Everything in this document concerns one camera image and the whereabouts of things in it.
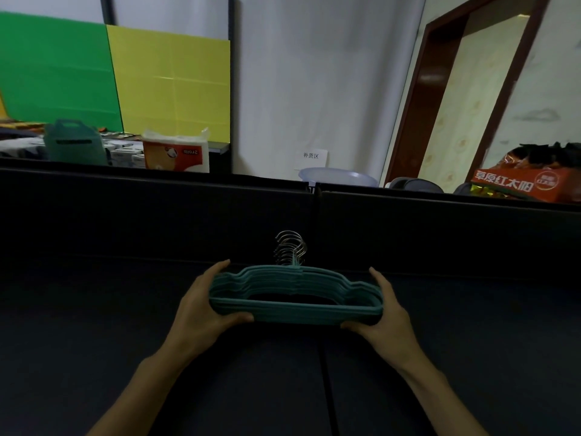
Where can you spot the person's right hand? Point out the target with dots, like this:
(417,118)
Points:
(395,331)

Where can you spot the person's left hand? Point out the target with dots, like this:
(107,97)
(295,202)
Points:
(195,322)

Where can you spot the stack of teal hangers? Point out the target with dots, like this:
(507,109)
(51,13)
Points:
(295,313)

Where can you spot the person's left forearm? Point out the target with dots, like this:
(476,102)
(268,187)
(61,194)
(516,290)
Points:
(136,399)

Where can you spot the person's right forearm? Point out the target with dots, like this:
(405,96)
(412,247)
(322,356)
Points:
(445,404)

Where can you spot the black table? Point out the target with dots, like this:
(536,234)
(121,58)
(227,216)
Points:
(113,349)

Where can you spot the black back panel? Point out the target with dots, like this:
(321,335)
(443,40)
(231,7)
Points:
(136,213)

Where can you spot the grey round container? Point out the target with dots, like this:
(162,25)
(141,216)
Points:
(417,185)

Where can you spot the lavender plastic basin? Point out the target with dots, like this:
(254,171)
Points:
(340,177)

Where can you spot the red tissue pack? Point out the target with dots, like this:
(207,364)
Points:
(177,156)

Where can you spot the row of white small boxes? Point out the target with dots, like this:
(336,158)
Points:
(125,156)

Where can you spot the small white label sign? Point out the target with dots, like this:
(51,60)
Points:
(311,158)

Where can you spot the orange snack carton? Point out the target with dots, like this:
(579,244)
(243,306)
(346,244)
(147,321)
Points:
(522,183)

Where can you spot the grey wall shelf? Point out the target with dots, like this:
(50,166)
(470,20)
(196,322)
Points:
(218,147)

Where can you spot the brown door frame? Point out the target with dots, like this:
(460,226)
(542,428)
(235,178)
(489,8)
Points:
(422,108)

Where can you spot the yellow wall panel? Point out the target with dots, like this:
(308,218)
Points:
(172,81)

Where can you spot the green wall panel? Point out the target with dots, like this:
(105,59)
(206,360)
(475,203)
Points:
(59,72)

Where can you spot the orange wall panel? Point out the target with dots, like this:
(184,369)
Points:
(2,108)

